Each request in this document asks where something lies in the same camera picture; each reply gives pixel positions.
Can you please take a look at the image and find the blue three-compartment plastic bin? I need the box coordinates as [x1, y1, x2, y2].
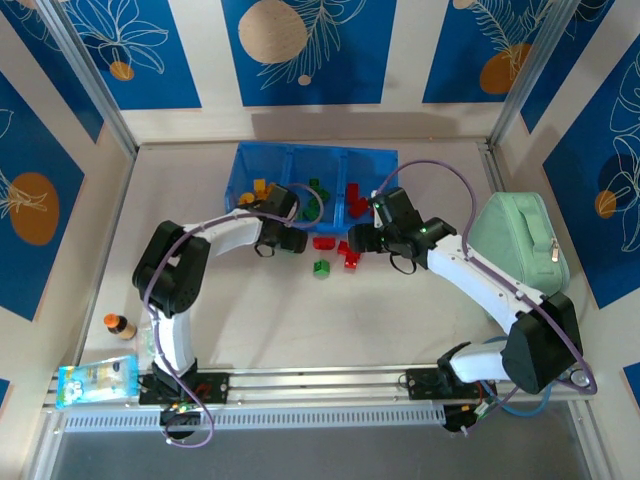
[223, 141, 400, 234]

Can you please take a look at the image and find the mint green zip case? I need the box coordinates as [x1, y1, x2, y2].
[467, 191, 572, 294]

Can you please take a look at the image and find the brown bottle with orange cap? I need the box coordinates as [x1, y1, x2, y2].
[103, 313, 138, 342]

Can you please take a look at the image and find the black electronics board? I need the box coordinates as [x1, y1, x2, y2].
[158, 397, 204, 441]
[442, 402, 496, 436]

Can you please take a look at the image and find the blue snack packet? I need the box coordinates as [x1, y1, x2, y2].
[55, 353, 141, 410]

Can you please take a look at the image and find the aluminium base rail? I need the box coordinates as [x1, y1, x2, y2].
[42, 360, 596, 412]

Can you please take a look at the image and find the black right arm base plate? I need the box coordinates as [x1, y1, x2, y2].
[405, 367, 497, 401]

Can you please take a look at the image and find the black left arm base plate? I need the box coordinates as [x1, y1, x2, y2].
[137, 372, 231, 405]

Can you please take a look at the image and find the grey slotted cable duct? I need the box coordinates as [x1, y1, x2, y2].
[63, 404, 447, 435]

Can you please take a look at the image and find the blue floral wall panel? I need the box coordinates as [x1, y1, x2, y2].
[519, 0, 640, 135]
[542, 34, 640, 310]
[422, 0, 557, 105]
[0, 69, 86, 322]
[221, 0, 399, 107]
[63, 0, 203, 112]
[0, 0, 105, 145]

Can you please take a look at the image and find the blue cable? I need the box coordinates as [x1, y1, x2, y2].
[482, 335, 556, 418]

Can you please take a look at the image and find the aluminium frame post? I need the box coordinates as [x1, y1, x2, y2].
[34, 0, 140, 157]
[488, 0, 585, 149]

